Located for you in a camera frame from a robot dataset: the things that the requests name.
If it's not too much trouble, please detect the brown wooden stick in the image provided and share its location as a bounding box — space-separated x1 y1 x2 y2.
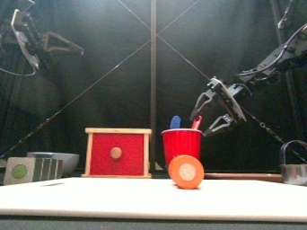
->
203 172 284 183

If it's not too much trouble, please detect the left arm cable loop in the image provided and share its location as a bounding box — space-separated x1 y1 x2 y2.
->
0 57 38 77

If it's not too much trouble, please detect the thin diagonal brace wire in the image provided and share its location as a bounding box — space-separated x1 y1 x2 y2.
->
115 0 307 164
0 0 201 159

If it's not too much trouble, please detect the red wooden box with knob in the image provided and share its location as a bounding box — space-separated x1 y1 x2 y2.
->
80 127 153 180

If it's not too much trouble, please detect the white box with green dot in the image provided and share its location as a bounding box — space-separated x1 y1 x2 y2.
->
2 156 65 186

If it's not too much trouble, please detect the dark slanted frame strut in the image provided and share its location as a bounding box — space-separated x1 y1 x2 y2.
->
268 0 303 142

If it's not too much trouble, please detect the red plastic cup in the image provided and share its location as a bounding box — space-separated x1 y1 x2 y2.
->
159 128 204 171

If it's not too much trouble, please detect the blue utensil handle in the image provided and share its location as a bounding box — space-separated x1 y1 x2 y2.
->
169 115 183 130

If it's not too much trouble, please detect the red utensil handle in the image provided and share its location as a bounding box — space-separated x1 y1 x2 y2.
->
189 115 204 130

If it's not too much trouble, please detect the metal pot with handle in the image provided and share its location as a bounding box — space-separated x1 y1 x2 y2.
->
277 139 307 186

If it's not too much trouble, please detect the white cutting board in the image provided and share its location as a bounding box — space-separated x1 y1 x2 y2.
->
0 176 307 224

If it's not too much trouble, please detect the grey bowl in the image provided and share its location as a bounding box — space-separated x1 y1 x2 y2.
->
25 151 80 176

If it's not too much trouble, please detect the vertical metal frame pole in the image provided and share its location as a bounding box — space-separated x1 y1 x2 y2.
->
149 0 157 173

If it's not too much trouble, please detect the orange toy carrot slice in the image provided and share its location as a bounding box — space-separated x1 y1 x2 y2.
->
167 154 205 190

